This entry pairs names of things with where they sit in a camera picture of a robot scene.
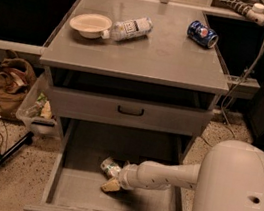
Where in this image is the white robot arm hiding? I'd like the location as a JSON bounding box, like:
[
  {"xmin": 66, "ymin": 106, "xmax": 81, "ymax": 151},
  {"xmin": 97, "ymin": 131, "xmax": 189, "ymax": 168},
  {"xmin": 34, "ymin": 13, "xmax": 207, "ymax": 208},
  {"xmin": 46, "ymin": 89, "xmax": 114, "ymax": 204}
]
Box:
[{"xmin": 101, "ymin": 140, "xmax": 264, "ymax": 211}]

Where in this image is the open middle drawer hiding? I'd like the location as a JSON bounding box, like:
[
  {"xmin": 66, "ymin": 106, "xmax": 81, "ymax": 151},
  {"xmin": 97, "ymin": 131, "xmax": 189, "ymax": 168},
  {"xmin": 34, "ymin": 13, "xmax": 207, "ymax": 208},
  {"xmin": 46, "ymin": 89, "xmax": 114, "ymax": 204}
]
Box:
[{"xmin": 24, "ymin": 120, "xmax": 187, "ymax": 211}]

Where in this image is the closed top drawer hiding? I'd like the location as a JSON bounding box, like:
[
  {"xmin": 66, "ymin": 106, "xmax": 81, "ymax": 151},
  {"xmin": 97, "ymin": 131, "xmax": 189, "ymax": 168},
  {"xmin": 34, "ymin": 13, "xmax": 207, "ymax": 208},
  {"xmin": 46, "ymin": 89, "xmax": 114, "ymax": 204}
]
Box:
[{"xmin": 48, "ymin": 86, "xmax": 213, "ymax": 137}]

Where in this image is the grey drawer cabinet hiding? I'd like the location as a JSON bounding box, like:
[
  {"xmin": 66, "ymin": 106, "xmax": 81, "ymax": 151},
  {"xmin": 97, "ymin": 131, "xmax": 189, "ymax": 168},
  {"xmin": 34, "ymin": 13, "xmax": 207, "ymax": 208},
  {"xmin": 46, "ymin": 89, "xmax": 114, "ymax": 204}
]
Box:
[{"xmin": 13, "ymin": 0, "xmax": 243, "ymax": 211}]

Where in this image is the blue pepsi can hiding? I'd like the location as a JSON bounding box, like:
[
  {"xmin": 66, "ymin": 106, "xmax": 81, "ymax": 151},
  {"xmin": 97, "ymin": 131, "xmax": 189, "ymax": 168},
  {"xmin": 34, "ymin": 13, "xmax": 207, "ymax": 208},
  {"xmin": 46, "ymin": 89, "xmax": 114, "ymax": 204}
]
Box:
[{"xmin": 187, "ymin": 20, "xmax": 218, "ymax": 49}]

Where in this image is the clear plastic bin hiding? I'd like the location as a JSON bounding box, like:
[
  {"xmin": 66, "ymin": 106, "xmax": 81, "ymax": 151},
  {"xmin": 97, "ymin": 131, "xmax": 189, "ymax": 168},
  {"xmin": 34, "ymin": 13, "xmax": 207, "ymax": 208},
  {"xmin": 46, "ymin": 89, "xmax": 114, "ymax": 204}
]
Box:
[{"xmin": 16, "ymin": 74, "xmax": 58, "ymax": 136}]

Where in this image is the clear plastic water bottle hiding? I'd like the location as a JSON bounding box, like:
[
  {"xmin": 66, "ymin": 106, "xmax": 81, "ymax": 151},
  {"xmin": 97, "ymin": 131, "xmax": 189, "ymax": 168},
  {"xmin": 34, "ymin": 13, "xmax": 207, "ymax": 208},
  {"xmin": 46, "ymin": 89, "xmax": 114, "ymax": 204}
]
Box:
[{"xmin": 109, "ymin": 17, "xmax": 153, "ymax": 41}]

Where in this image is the white bowl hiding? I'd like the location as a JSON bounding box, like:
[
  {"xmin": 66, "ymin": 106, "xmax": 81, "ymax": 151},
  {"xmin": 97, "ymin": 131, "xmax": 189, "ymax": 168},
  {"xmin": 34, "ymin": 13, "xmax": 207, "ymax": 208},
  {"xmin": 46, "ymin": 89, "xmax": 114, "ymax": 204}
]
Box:
[{"xmin": 69, "ymin": 13, "xmax": 112, "ymax": 39}]

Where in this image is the brown bag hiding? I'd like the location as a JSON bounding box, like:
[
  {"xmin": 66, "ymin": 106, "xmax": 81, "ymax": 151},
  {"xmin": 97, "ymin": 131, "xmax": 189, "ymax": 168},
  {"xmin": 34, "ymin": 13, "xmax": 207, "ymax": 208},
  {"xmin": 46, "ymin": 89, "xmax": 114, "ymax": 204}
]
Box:
[{"xmin": 0, "ymin": 49, "xmax": 37, "ymax": 121}]

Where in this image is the white cable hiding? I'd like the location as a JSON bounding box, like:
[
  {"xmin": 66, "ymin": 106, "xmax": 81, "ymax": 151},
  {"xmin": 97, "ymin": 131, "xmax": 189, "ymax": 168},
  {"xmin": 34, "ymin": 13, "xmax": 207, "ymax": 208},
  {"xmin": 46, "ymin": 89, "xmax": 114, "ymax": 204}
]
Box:
[{"xmin": 216, "ymin": 16, "xmax": 264, "ymax": 140}]

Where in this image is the white ribbed hose fixture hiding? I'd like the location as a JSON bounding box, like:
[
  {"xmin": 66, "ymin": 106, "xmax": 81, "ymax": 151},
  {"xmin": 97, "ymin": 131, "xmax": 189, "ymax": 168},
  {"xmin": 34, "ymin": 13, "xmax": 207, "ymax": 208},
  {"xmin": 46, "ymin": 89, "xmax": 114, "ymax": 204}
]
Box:
[{"xmin": 221, "ymin": 0, "xmax": 264, "ymax": 26}]

